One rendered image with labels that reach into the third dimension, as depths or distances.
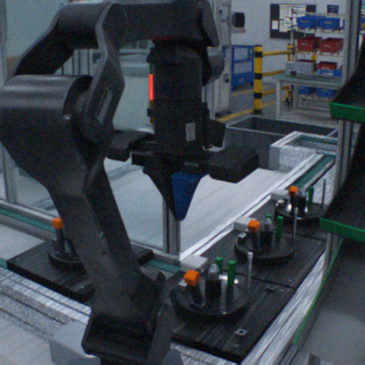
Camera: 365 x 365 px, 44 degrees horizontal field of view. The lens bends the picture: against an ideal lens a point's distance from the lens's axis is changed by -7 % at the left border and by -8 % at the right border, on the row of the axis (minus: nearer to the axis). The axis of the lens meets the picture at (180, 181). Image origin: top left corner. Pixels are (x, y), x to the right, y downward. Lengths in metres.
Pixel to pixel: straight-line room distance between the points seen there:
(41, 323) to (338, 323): 0.56
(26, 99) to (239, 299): 0.64
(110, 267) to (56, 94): 0.18
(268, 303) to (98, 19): 0.67
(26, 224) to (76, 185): 1.00
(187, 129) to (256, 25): 11.67
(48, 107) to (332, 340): 0.58
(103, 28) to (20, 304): 0.74
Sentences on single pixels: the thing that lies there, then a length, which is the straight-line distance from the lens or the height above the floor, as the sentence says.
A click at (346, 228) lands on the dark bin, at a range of 0.66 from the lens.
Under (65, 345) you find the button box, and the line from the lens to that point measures 0.83.
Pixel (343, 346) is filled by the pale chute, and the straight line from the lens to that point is 0.76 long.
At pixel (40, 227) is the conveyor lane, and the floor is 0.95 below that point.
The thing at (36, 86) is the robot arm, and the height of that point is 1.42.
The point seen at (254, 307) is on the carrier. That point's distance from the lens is 0.90.
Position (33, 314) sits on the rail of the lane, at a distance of 0.99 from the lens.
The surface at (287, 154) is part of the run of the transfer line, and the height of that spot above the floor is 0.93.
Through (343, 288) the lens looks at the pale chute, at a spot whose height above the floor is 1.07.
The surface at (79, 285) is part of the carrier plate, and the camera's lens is 0.97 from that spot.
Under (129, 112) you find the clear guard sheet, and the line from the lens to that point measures 1.07.
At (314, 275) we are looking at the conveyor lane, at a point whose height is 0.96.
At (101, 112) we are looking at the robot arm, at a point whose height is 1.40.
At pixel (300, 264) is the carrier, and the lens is 1.06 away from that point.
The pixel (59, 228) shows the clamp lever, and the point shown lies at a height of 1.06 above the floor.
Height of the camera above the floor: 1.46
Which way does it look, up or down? 19 degrees down
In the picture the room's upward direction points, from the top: straight up
